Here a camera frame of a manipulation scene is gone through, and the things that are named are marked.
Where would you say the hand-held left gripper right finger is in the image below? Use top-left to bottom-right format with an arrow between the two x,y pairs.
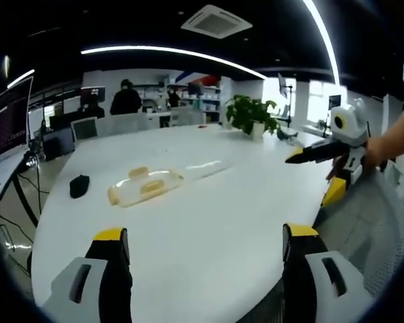
281,222 -> 375,323

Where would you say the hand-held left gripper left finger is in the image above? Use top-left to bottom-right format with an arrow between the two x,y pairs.
40,227 -> 134,323

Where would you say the clear plastic container lid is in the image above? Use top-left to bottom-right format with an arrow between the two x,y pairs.
184,160 -> 228,180

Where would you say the person's right hand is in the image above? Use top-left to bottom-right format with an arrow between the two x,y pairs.
364,135 -> 397,171

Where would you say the small dark desk item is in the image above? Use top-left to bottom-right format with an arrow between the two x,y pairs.
277,129 -> 298,143

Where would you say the green potted plant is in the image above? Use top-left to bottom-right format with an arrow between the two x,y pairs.
225,94 -> 281,139

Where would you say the small black pouch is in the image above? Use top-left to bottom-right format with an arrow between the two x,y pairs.
69,174 -> 92,200

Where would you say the white storage shelf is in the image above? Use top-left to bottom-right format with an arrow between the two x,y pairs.
184,83 -> 222,122

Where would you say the white side desk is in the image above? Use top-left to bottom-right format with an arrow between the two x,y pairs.
0,157 -> 38,230

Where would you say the white office chair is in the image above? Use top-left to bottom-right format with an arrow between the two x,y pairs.
97,112 -> 149,136
169,107 -> 207,129
70,116 -> 99,141

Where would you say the black office chair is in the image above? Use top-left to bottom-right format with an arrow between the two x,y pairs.
42,129 -> 76,162

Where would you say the ceiling air conditioner vent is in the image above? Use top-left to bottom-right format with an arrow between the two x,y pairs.
180,4 -> 254,35

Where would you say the long curved ceiling light strip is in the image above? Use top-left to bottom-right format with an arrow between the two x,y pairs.
80,46 -> 267,80

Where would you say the short ceiling light strip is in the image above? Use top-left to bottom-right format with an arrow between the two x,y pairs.
6,69 -> 36,89

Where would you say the black floor cable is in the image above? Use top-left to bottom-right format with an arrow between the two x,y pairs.
0,157 -> 51,252

